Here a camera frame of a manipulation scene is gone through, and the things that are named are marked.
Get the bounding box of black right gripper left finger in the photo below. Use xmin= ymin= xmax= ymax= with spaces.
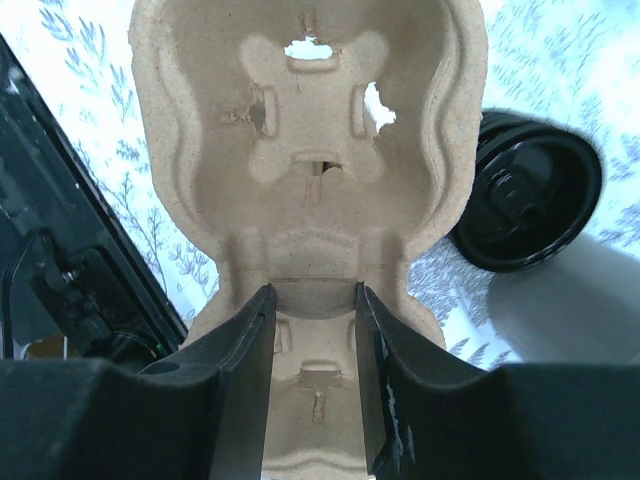
xmin=1 ymin=285 xmax=275 ymax=479

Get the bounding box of floral table mat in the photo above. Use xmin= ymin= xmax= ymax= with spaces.
xmin=1 ymin=1 xmax=639 ymax=369

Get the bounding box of stack of black lids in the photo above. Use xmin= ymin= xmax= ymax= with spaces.
xmin=450 ymin=110 xmax=603 ymax=273

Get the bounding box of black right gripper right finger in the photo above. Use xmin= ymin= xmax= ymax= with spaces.
xmin=355 ymin=285 xmax=639 ymax=479

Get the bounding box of pulp cup carrier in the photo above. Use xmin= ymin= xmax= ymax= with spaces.
xmin=129 ymin=1 xmax=488 ymax=479

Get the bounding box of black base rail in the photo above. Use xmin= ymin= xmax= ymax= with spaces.
xmin=1 ymin=46 xmax=186 ymax=367

